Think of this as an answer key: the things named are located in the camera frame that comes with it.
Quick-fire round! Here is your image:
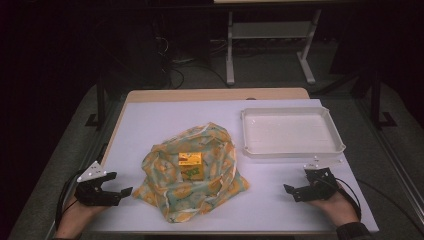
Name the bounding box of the black metal stand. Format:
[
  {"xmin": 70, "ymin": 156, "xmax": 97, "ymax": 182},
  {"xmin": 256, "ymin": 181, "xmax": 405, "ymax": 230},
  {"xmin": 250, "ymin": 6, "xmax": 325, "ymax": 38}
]
[
  {"xmin": 84, "ymin": 71, "xmax": 108, "ymax": 132},
  {"xmin": 369, "ymin": 69, "xmax": 398, "ymax": 130}
]

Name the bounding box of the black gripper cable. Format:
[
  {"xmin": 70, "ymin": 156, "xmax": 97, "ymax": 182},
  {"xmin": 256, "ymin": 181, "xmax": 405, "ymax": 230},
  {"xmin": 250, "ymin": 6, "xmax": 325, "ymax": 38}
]
[
  {"xmin": 334, "ymin": 177, "xmax": 424, "ymax": 235},
  {"xmin": 54, "ymin": 169, "xmax": 86, "ymax": 232}
]

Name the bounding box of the black wrist cuff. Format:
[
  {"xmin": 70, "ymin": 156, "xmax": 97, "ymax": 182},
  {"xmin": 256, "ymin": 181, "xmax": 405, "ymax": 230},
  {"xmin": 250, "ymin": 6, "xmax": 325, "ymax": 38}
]
[{"xmin": 335, "ymin": 221, "xmax": 373, "ymax": 240}]

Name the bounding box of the person's right hand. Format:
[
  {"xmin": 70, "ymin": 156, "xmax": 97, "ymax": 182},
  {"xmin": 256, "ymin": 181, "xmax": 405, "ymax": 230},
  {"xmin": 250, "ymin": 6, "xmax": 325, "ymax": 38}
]
[{"xmin": 309, "ymin": 189, "xmax": 360, "ymax": 228}]

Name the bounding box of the white metal stand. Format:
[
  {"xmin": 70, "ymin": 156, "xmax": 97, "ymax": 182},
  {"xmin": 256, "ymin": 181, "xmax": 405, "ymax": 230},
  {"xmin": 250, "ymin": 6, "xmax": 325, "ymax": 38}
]
[{"xmin": 225, "ymin": 9, "xmax": 323, "ymax": 87}]

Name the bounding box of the white table mat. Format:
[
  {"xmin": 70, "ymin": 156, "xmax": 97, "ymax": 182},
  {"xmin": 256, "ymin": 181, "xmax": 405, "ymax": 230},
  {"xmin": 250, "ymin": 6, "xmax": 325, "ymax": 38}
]
[{"xmin": 89, "ymin": 98, "xmax": 380, "ymax": 233}]

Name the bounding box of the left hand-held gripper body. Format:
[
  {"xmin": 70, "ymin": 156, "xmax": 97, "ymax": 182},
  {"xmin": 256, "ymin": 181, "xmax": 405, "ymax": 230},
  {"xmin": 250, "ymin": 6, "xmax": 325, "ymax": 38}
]
[{"xmin": 73, "ymin": 160, "xmax": 122, "ymax": 207}]

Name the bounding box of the person's left hand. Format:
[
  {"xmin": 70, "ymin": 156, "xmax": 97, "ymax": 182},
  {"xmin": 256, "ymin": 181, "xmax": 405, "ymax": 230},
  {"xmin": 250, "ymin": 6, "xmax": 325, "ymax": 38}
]
[{"xmin": 54, "ymin": 199, "xmax": 108, "ymax": 239}]

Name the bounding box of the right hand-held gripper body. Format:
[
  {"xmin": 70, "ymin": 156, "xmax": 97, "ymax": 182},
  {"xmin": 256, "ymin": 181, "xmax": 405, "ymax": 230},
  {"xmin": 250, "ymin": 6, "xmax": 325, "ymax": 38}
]
[{"xmin": 293, "ymin": 155, "xmax": 344, "ymax": 203}]

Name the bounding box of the yellow green patterned cloth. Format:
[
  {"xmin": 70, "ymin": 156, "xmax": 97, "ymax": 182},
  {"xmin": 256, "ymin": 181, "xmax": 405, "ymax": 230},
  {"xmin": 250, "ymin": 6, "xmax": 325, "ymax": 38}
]
[{"xmin": 132, "ymin": 122, "xmax": 251, "ymax": 224}]

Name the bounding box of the bundle of floor cables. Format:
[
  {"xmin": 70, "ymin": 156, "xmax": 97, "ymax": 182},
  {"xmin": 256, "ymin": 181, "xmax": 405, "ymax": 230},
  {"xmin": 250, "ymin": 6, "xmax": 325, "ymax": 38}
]
[{"xmin": 154, "ymin": 35, "xmax": 232, "ymax": 90}]

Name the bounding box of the yellow carton box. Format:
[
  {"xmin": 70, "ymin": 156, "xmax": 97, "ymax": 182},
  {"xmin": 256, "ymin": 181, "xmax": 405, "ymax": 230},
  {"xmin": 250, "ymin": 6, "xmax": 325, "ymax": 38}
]
[{"xmin": 178, "ymin": 151, "xmax": 205, "ymax": 182}]

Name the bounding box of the aluminium frame rail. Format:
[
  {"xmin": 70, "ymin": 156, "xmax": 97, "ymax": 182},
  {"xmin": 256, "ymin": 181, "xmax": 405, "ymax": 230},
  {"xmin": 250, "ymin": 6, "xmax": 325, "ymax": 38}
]
[
  {"xmin": 352, "ymin": 98, "xmax": 424, "ymax": 223},
  {"xmin": 44, "ymin": 98, "xmax": 126, "ymax": 240}
]

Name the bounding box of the white plastic tray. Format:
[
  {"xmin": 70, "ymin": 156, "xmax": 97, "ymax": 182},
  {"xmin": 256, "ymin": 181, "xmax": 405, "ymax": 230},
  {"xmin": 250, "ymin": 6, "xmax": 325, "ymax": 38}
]
[{"xmin": 240, "ymin": 106, "xmax": 347, "ymax": 159}]

